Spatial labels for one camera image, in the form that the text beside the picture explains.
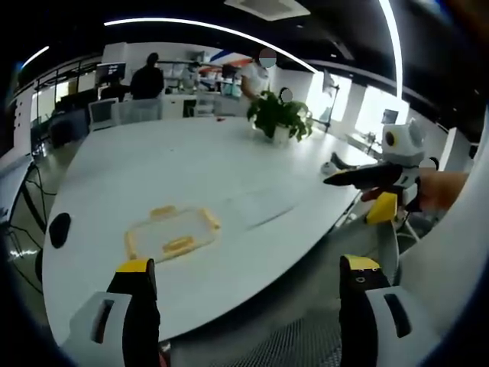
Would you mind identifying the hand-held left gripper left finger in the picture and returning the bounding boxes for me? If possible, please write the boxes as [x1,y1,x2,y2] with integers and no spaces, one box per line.
[63,258,162,367]

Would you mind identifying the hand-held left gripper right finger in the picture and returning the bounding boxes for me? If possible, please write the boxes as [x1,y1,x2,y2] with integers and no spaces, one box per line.
[338,254,442,367]

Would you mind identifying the person's right hand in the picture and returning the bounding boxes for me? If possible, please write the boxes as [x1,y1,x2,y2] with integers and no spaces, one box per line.
[416,171,470,211]

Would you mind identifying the black and white object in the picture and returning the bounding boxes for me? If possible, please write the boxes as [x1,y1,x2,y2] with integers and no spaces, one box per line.
[322,151,358,174]

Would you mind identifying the clear lid with yellow clips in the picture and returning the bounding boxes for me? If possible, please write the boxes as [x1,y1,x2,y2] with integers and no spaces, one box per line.
[123,204,223,265]

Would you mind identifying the black stand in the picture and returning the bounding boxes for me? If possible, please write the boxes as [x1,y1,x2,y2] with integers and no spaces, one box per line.
[323,70,342,134]

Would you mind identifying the long ceiling light strip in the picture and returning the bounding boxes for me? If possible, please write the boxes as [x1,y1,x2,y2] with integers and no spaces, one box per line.
[377,0,405,97]
[103,17,319,74]

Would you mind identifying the green potted plant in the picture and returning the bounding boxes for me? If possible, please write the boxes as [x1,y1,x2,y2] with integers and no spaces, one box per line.
[247,89,315,145]

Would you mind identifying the black oval object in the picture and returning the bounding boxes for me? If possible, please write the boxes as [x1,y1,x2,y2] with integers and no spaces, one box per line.
[48,212,73,250]

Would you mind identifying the white mesh chair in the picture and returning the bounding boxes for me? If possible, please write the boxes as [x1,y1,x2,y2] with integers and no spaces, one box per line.
[88,98,120,132]

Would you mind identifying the ceiling air vent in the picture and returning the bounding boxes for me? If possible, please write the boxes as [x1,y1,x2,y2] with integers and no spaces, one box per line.
[224,0,311,21]

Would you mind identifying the dark computer monitor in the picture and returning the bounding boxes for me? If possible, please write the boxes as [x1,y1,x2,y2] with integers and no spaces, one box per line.
[95,62,128,83]

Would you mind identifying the short ceiling light strip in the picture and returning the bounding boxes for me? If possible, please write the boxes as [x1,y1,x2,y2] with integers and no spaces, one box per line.
[20,45,51,69]

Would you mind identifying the black cable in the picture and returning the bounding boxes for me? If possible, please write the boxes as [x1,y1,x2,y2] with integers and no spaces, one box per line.
[7,162,53,234]

